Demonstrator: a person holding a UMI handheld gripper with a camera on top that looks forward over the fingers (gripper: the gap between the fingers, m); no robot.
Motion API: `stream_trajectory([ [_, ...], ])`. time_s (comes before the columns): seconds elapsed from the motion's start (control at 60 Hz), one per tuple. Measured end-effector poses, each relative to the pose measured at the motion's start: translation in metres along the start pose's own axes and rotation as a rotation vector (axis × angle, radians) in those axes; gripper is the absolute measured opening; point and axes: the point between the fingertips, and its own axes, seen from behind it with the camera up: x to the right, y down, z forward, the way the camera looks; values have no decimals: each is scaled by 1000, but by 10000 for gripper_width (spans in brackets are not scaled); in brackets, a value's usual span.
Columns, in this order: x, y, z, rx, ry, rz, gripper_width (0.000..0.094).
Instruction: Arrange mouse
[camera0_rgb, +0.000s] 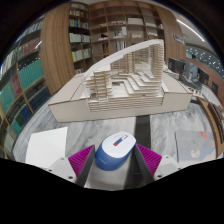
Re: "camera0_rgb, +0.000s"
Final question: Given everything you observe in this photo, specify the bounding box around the wooden shelf unit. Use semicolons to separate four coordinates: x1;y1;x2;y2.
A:
39;1;187;96

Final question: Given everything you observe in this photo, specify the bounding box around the beige architectural model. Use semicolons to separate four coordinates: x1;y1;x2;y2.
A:
47;38;194;124

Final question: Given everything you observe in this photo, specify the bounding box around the dark bookshelf with books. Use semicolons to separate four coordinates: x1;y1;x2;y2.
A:
0;13;53;159

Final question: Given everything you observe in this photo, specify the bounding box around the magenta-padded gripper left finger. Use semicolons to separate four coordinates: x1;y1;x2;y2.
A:
44;144;97;188

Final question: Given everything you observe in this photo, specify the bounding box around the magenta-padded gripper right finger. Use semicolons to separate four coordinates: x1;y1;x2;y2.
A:
133;143;183;186

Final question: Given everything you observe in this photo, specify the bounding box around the dark grey architectural model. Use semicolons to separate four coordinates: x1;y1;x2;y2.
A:
166;57;211;88

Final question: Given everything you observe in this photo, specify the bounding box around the long ceiling light strip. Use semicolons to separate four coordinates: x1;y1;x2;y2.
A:
175;18;206;43

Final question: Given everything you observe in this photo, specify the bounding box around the light blue printed mouse pad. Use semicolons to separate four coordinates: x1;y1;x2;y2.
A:
174;129;217;164

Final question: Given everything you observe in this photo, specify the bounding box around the white paper sheet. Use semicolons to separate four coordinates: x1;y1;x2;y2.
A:
24;126;69;169

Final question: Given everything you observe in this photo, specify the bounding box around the blue and white computer mouse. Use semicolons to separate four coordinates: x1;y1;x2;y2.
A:
94;131;138;172

